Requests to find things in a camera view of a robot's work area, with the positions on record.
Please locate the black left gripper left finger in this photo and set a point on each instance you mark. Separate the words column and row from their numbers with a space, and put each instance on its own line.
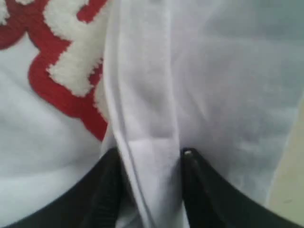
column 94, row 202

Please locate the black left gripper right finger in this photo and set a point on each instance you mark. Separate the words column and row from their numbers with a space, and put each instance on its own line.
column 211, row 202

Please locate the white t-shirt red Chinese lettering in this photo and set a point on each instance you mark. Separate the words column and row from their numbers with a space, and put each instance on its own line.
column 150, row 78

